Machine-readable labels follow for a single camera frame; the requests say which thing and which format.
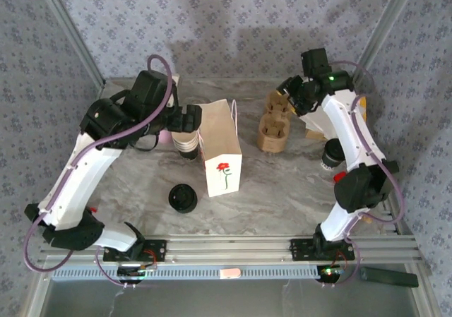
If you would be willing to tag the brown pulp cup carrier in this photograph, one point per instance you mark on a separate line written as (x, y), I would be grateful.
(273, 114)

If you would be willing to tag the black plastic cup lid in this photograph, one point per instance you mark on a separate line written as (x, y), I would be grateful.
(333, 151)

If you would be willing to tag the nested white paper cups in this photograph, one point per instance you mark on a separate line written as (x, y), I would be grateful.
(187, 147)

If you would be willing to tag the black paper coffee cup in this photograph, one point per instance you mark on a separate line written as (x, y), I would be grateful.
(326, 165)

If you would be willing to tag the printed paper takeout bag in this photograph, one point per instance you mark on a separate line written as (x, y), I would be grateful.
(219, 137)

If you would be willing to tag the black cup lids pile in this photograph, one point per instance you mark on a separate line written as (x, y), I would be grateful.
(182, 198)

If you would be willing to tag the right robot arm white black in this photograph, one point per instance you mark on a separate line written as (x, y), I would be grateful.
(353, 133)

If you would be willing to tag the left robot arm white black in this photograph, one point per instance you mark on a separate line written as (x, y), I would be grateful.
(77, 183)

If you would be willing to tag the white paper napkins pile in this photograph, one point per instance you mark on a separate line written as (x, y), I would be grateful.
(310, 123)

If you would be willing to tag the pink stirrer holder cup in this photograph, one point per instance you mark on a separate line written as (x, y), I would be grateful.
(165, 138)

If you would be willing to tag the yellow paper envelopes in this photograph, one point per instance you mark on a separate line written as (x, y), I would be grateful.
(363, 112)

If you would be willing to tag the brown pulp cup carriers stack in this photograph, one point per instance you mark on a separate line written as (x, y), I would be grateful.
(270, 149)

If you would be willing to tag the small brown cardboard tag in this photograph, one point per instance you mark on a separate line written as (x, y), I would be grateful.
(369, 219)

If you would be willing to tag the small circuit board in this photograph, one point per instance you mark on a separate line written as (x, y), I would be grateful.
(136, 273)
(330, 273)

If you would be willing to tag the pink white label tag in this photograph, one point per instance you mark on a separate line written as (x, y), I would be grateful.
(230, 273)

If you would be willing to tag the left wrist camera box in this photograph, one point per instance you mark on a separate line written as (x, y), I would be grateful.
(176, 84)

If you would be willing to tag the aluminium frame post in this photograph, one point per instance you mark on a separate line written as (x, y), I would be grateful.
(70, 31)
(385, 31)

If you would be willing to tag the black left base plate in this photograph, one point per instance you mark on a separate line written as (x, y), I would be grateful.
(155, 250)

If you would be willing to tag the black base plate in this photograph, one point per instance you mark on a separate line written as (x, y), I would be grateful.
(300, 250)
(155, 250)

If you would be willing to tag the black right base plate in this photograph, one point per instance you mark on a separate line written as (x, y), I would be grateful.
(300, 250)

